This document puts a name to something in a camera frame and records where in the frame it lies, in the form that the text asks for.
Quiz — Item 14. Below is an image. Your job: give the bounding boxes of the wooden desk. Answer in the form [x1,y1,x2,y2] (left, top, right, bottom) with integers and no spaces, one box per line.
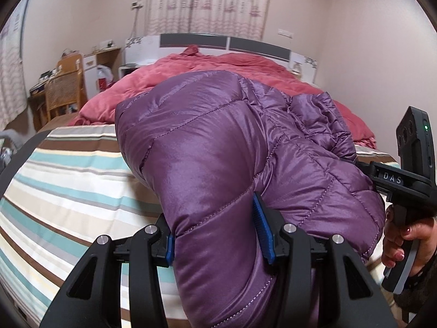
[27,79,49,131]

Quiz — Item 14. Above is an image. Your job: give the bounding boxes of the striped bed sheet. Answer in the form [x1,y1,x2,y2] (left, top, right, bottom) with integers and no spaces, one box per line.
[0,124,400,328]

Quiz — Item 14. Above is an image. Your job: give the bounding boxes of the black camera box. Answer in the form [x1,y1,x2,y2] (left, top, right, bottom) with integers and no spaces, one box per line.
[396,106,436,182]

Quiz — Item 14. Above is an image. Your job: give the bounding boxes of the white grey headboard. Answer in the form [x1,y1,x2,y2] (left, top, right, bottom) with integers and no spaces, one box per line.
[119,33,318,85]

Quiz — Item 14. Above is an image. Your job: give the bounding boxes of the purple down jacket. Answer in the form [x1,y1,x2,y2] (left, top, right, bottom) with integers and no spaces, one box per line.
[115,70,385,327]

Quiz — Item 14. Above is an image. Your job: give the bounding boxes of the right hand red nails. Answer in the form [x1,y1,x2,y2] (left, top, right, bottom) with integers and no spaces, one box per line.
[382,205,436,276]

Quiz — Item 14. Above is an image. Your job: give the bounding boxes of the left side curtain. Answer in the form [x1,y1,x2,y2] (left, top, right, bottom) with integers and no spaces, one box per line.
[0,0,29,130]

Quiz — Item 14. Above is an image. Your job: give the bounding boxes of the red quilted comforter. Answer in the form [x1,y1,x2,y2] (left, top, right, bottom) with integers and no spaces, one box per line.
[67,44,378,150]

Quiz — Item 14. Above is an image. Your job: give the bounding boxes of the white bedside cabinet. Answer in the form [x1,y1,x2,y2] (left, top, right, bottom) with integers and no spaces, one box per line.
[83,47,121,99]

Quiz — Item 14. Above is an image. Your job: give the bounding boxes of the wall socket strip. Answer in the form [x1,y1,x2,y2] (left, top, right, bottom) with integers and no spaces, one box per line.
[278,29,293,39]

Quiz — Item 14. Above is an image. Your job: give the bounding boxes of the window curtain behind bed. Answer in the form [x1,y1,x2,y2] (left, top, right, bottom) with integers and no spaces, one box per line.
[144,0,270,40]

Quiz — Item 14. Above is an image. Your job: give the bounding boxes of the wooden chair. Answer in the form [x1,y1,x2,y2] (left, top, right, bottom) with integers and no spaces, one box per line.
[45,52,87,121]

